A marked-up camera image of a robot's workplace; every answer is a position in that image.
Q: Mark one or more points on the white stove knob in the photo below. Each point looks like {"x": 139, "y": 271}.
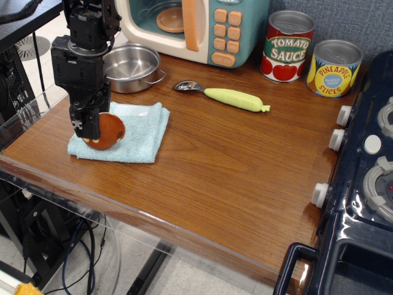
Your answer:
{"x": 336, "y": 139}
{"x": 343, "y": 115}
{"x": 319, "y": 194}

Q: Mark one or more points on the white stove knob upper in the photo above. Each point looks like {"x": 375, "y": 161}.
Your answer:
{"x": 343, "y": 115}

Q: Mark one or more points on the orange toy plate in microwave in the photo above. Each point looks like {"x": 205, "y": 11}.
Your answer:
{"x": 171, "y": 20}

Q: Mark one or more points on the spoon with yellow-green handle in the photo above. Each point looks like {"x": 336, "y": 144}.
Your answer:
{"x": 226, "y": 96}

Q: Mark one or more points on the white stove knob middle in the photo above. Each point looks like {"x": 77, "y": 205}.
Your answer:
{"x": 336, "y": 139}

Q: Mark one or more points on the small stainless steel pot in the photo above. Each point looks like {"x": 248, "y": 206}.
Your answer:
{"x": 132, "y": 68}

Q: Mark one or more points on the tomato sauce toy can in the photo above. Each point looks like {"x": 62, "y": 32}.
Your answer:
{"x": 286, "y": 46}

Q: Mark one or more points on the black desk at left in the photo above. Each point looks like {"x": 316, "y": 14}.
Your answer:
{"x": 19, "y": 19}

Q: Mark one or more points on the white stove knob lower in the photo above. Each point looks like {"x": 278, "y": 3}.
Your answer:
{"x": 319, "y": 194}

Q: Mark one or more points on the toy microwave teal and cream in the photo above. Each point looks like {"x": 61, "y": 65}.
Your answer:
{"x": 217, "y": 33}

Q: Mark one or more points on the brown plush mushroom toy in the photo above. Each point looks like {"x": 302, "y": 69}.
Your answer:
{"x": 112, "y": 130}

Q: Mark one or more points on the light blue folded napkin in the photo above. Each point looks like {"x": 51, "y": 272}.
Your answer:
{"x": 145, "y": 127}

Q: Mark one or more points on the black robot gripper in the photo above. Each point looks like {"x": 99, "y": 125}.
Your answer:
{"x": 81, "y": 74}

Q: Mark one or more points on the dark blue toy stove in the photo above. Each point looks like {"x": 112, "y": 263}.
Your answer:
{"x": 353, "y": 254}

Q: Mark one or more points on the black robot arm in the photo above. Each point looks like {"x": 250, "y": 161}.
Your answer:
{"x": 92, "y": 25}

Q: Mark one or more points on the black table leg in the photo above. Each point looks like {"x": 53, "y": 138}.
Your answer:
{"x": 150, "y": 268}

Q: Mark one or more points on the pineapple slices toy can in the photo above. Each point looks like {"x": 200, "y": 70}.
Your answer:
{"x": 334, "y": 67}

